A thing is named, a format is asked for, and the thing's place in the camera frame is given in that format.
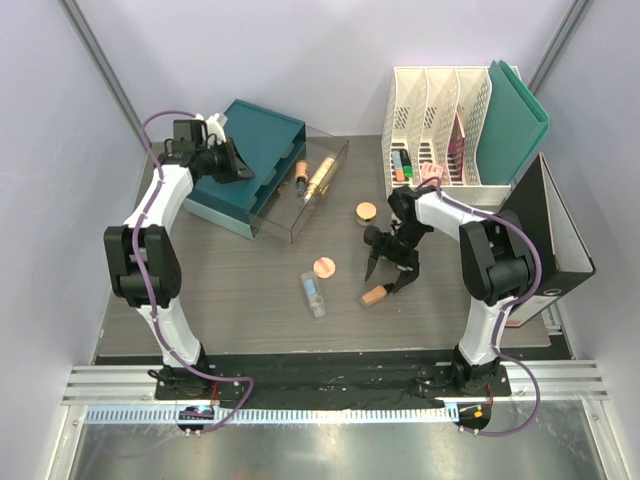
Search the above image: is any aluminium rail frame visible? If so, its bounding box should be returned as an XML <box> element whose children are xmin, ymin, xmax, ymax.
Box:
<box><xmin>63</xmin><ymin>360</ymin><xmax>608</xmax><ymax>410</ymax></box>

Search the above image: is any black round cap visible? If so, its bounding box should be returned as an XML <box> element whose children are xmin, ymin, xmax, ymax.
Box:
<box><xmin>363</xmin><ymin>226</ymin><xmax>382</xmax><ymax>246</ymax></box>

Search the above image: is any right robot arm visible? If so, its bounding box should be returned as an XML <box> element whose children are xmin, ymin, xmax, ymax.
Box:
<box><xmin>363</xmin><ymin>180</ymin><xmax>542</xmax><ymax>395</ymax></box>

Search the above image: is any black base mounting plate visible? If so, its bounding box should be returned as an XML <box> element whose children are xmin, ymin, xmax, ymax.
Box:
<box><xmin>147</xmin><ymin>350</ymin><xmax>512</xmax><ymax>409</ymax></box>

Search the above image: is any small beige concealer tube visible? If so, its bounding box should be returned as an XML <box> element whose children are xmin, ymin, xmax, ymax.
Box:
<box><xmin>295</xmin><ymin>160</ymin><xmax>309</xmax><ymax>198</ymax></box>

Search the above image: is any clear smoky open drawer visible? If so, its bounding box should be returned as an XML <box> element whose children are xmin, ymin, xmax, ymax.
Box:
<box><xmin>249</xmin><ymin>126</ymin><xmax>349</xmax><ymax>243</ymax></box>

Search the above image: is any white slotted cable duct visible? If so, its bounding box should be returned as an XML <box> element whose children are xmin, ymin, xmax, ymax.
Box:
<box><xmin>84</xmin><ymin>403</ymin><xmax>459</xmax><ymax>426</ymax></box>

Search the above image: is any peach foundation bottle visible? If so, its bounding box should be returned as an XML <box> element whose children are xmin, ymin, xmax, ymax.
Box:
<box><xmin>360</xmin><ymin>283</ymin><xmax>395</xmax><ymax>308</ymax></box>

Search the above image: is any gold lid cream jar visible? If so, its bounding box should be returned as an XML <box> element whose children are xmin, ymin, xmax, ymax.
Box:
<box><xmin>355</xmin><ymin>202</ymin><xmax>377</xmax><ymax>226</ymax></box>

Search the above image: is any green plastic folder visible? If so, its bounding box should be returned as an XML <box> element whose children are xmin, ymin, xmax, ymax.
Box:
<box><xmin>476</xmin><ymin>60</ymin><xmax>549</xmax><ymax>185</ymax></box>

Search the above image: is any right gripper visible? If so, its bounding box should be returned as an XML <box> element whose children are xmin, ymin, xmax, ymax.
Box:
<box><xmin>368</xmin><ymin>222</ymin><xmax>429</xmax><ymax>291</ymax></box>

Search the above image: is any highlighter markers pack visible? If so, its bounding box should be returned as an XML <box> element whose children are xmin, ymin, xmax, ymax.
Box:
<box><xmin>391</xmin><ymin>148</ymin><xmax>413</xmax><ymax>182</ymax></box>

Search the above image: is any clear blue label bottle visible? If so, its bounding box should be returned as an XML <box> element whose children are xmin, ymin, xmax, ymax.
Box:
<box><xmin>300</xmin><ymin>271</ymin><xmax>326</xmax><ymax>319</ymax></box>

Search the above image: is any black lever arch binder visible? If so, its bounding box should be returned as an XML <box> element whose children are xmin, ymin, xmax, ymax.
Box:
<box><xmin>501</xmin><ymin>153</ymin><xmax>596</xmax><ymax>328</ymax></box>

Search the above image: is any teal drawer organizer box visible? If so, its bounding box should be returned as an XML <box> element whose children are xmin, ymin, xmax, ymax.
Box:
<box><xmin>183</xmin><ymin>99</ymin><xmax>306</xmax><ymax>240</ymax></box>

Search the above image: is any round pink compact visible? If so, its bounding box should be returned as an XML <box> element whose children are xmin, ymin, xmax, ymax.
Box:
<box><xmin>313</xmin><ymin>257</ymin><xmax>336</xmax><ymax>279</ymax></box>

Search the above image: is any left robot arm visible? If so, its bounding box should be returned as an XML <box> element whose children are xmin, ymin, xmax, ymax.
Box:
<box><xmin>103</xmin><ymin>110</ymin><xmax>254</xmax><ymax>399</ymax></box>

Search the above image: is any cream gold pump bottle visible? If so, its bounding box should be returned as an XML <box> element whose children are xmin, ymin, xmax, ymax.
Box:
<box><xmin>299</xmin><ymin>157</ymin><xmax>336</xmax><ymax>205</ymax></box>

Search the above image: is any magenta booklet in rack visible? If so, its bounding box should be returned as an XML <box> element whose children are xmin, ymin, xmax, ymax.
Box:
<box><xmin>447</xmin><ymin>113</ymin><xmax>466</xmax><ymax>184</ymax></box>

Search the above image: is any white file organizer rack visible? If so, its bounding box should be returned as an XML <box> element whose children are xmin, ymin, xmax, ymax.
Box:
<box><xmin>381</xmin><ymin>66</ymin><xmax>511</xmax><ymax>207</ymax></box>

